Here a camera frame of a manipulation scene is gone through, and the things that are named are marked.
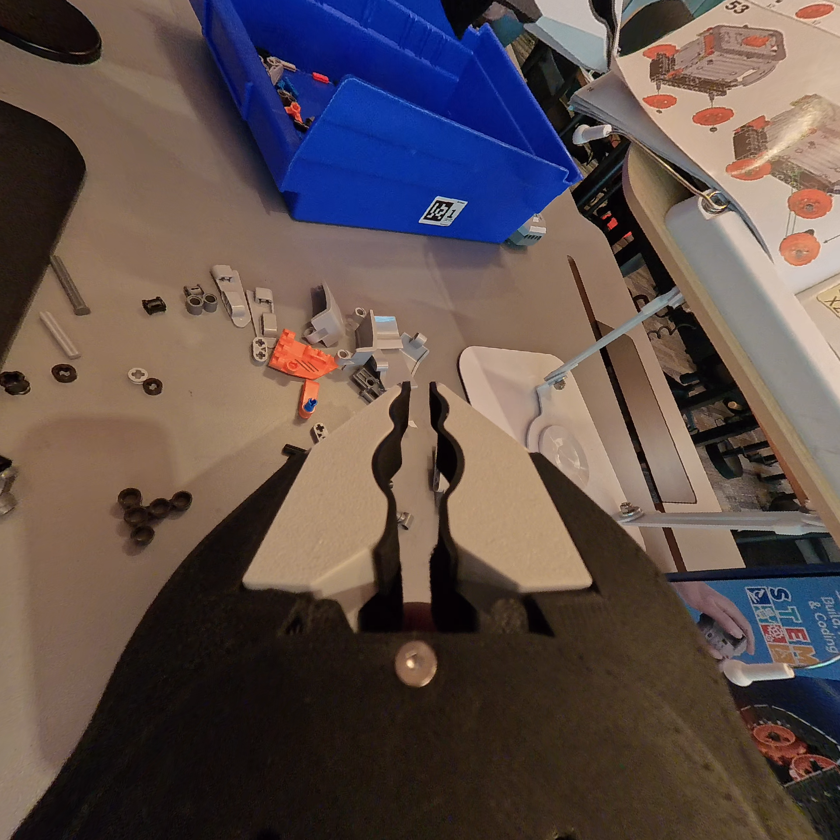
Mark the white short rod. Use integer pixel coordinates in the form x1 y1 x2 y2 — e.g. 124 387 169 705
39 310 81 360

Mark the grey arched panel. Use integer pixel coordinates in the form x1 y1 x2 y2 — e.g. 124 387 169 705
302 282 347 347

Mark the grey large shell panel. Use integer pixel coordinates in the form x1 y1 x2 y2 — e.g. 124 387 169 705
336 307 431 385

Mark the grey ribbed part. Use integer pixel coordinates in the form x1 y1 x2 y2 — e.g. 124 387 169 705
505 213 547 250

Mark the grey metal disc bracket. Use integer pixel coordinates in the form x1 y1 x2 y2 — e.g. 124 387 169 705
527 377 592 487

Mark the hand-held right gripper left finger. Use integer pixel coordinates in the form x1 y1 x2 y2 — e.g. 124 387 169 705
241 382 412 633

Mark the orange ridged wedge panel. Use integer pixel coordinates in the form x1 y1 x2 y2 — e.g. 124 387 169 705
268 328 337 382

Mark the heap of assorted toy pins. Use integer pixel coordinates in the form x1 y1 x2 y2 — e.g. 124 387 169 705
259 49 329 132

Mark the cluster of black bushes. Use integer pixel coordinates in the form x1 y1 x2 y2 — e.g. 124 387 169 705
118 489 193 546

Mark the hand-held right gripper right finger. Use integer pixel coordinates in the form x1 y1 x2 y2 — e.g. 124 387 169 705
429 382 595 633

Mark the printed instruction booklet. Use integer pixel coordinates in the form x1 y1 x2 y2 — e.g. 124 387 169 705
571 0 840 277

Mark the white book stand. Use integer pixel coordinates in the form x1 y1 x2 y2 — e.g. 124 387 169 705
623 147 840 546

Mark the printed toy packaging box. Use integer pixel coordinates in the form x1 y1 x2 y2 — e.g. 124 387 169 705
666 564 840 840

